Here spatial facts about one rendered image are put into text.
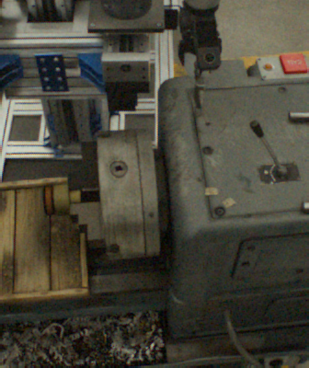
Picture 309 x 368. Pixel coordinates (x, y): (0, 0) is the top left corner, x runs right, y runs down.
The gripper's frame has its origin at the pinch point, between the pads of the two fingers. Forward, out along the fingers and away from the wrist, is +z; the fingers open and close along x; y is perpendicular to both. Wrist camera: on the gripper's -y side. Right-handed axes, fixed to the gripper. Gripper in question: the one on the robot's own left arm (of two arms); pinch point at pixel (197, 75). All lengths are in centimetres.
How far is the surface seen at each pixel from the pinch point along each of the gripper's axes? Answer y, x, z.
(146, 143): -8.9, 12.2, 12.0
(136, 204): -22.5, 15.7, 15.3
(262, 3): 179, -75, 136
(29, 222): -7, 45, 47
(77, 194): -13.2, 29.4, 24.4
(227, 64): 11.9, -10.0, 10.0
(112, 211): -23.2, 21.0, 16.0
